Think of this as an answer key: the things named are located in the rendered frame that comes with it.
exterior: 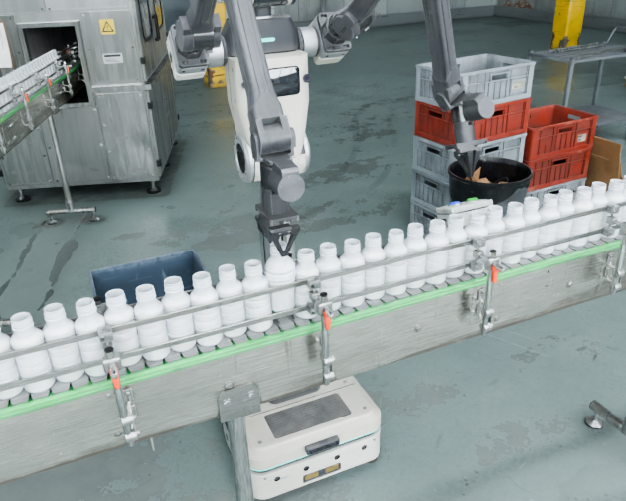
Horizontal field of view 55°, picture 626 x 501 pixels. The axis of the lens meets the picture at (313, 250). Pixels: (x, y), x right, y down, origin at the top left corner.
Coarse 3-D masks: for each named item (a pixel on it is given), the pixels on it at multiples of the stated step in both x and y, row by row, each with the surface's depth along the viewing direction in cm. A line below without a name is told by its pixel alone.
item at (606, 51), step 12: (564, 48) 549; (576, 48) 555; (588, 48) 561; (600, 48) 559; (612, 48) 556; (624, 48) 553; (564, 60) 516; (576, 60) 511; (588, 60) 516; (600, 60) 591; (600, 72) 595; (564, 96) 525; (576, 108) 601; (588, 108) 599; (600, 108) 598; (600, 120) 560; (612, 120) 559; (624, 120) 563
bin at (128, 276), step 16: (160, 256) 184; (176, 256) 186; (192, 256) 188; (96, 272) 178; (112, 272) 180; (128, 272) 182; (144, 272) 184; (160, 272) 186; (176, 272) 188; (192, 272) 191; (96, 288) 180; (112, 288) 182; (128, 288) 184; (160, 288) 188; (192, 288) 193
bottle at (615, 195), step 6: (612, 180) 170; (618, 180) 170; (612, 186) 169; (618, 186) 168; (606, 192) 171; (612, 192) 169; (618, 192) 168; (612, 198) 169; (618, 198) 169; (624, 198) 169; (606, 216) 172; (618, 216) 171
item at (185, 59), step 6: (174, 30) 169; (174, 36) 168; (174, 42) 168; (174, 48) 170; (180, 54) 169; (186, 54) 167; (192, 54) 167; (198, 54) 168; (204, 54) 171; (180, 60) 168; (186, 60) 169; (192, 60) 170; (198, 60) 170; (204, 60) 172; (180, 66) 169; (186, 66) 169; (192, 66) 170; (198, 66) 171
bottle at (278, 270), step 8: (272, 248) 132; (272, 256) 133; (280, 256) 133; (288, 256) 135; (272, 264) 133; (280, 264) 133; (288, 264) 133; (264, 272) 135; (272, 272) 133; (280, 272) 132; (288, 272) 133; (272, 280) 134; (280, 280) 133; (288, 280) 134; (272, 296) 136; (280, 296) 136; (288, 296) 136; (272, 304) 138; (280, 304) 137; (288, 304) 137
